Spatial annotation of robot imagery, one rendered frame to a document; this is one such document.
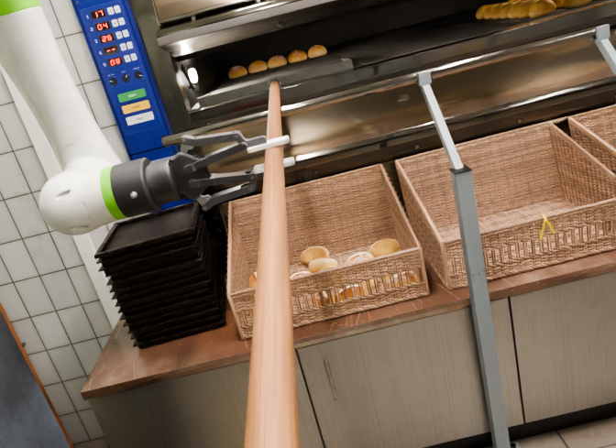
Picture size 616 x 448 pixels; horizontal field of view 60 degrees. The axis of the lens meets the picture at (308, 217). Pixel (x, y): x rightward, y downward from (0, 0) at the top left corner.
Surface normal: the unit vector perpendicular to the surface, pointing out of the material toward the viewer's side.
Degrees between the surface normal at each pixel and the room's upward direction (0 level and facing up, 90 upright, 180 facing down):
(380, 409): 90
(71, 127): 88
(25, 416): 90
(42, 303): 90
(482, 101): 70
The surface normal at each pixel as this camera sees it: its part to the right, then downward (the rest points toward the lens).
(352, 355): 0.06, 0.34
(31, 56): 0.52, 0.25
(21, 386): 0.97, -0.22
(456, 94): -0.03, 0.00
